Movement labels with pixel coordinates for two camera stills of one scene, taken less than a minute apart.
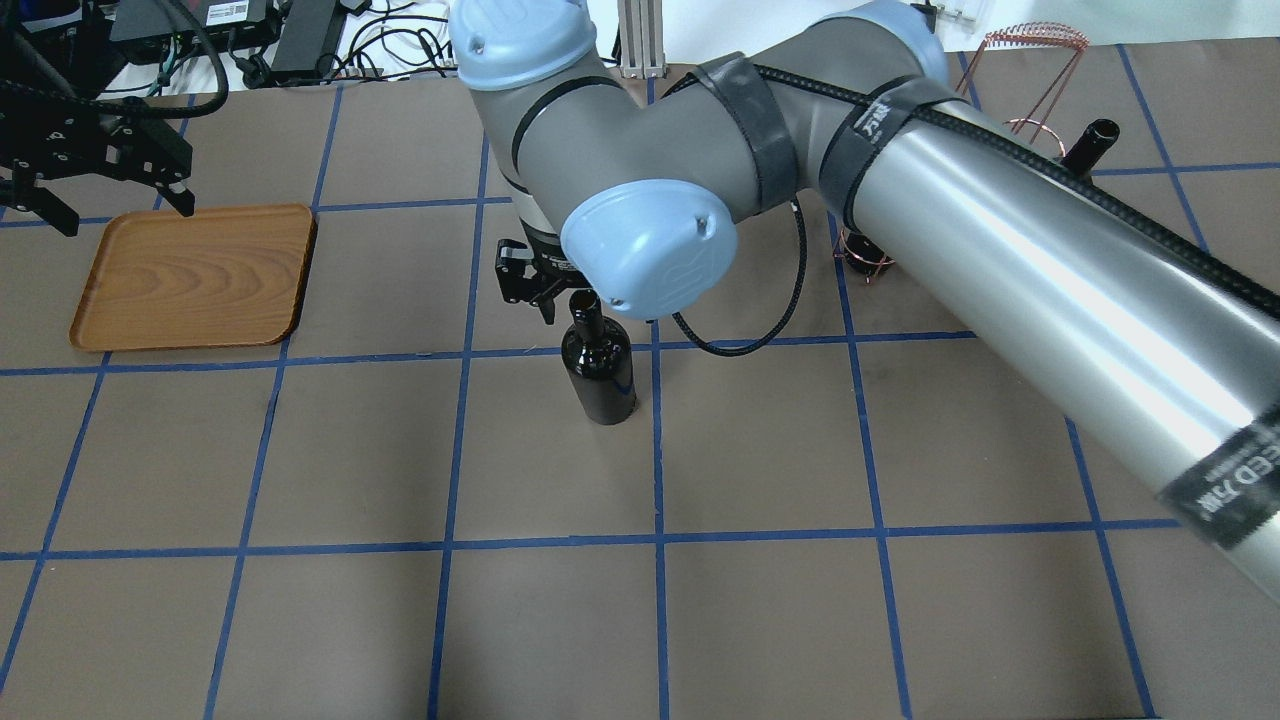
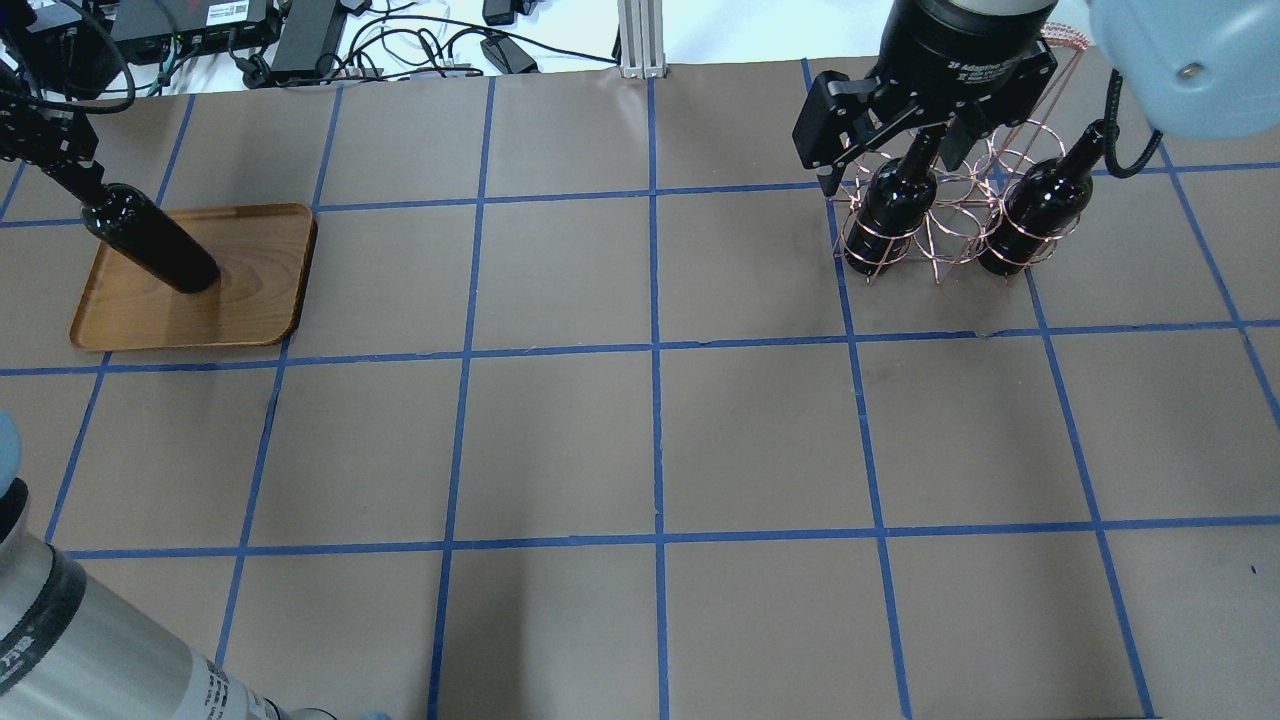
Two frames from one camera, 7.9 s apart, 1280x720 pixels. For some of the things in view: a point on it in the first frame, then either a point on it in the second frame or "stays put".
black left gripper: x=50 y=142 → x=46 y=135
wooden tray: x=219 y=276 stays put
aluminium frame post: x=641 y=38 stays put
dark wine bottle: x=598 y=361 → x=138 y=227
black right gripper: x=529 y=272 → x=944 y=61
